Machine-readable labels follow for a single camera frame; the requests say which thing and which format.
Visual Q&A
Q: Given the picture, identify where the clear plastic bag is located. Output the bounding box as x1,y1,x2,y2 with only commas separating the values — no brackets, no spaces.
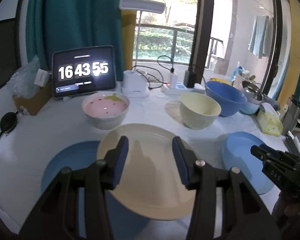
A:
7,55,40,99

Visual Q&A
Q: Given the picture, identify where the white desk lamp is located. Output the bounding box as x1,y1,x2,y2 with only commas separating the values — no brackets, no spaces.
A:
119,0,166,98

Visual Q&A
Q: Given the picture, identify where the large blue bowl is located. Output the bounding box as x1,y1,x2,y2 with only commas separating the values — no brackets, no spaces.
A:
206,81,248,117

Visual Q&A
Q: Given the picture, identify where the light blue bowl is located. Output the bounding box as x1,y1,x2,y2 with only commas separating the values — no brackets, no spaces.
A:
240,97,261,115

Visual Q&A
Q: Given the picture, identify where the tablet showing clock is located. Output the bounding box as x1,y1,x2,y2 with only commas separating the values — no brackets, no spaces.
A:
52,46,116,99

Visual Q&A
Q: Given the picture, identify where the teal curtain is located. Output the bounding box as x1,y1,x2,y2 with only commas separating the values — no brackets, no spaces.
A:
25,0,125,81

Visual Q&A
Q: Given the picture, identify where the cream round plate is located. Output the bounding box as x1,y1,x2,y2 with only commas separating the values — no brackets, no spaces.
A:
97,124,195,220

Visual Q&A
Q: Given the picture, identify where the pink strawberry bowl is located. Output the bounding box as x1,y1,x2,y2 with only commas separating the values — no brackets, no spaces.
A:
82,91,130,130

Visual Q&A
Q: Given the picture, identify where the cream yellow bowl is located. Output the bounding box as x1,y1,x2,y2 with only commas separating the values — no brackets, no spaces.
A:
180,92,222,130

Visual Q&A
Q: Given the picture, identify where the stainless steel bowl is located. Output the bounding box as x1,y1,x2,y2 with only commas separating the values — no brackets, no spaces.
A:
242,81,263,105

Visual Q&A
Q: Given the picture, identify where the yellow tissue pack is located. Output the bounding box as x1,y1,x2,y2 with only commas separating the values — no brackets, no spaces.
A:
256,102,283,137

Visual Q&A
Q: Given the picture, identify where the white power strip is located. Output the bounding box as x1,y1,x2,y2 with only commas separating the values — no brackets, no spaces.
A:
161,82,205,95

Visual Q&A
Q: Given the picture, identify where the cardboard box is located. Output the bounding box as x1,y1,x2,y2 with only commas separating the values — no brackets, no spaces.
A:
12,81,52,116

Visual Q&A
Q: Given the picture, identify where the hanging light blue towel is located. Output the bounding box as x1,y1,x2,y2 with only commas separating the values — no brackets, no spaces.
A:
248,15,269,59

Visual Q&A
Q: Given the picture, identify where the grey folded cloth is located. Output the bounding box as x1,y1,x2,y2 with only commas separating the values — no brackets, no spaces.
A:
262,94,281,111

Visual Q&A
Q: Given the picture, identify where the yellow curtain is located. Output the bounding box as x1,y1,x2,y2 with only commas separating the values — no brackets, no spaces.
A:
121,10,136,70

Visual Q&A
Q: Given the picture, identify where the small white box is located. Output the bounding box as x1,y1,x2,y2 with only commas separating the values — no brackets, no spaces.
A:
34,69,50,87

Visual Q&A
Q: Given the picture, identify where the black charger cable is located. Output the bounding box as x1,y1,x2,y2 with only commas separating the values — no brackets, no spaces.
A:
132,55,176,90

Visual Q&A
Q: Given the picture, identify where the small light blue plate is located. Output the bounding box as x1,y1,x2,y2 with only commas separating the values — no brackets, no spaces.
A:
222,132,274,195

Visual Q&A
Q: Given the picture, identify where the large dark blue plate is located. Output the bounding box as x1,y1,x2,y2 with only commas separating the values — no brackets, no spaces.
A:
40,141,149,239

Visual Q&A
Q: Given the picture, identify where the black charger plug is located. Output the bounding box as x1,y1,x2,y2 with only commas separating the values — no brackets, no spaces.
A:
183,70,196,88

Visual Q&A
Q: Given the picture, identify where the blue snack bag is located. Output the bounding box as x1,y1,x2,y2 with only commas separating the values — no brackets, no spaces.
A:
231,61,250,81

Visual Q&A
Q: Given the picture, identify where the white charger plug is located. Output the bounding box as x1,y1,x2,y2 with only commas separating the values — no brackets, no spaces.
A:
167,72,178,89

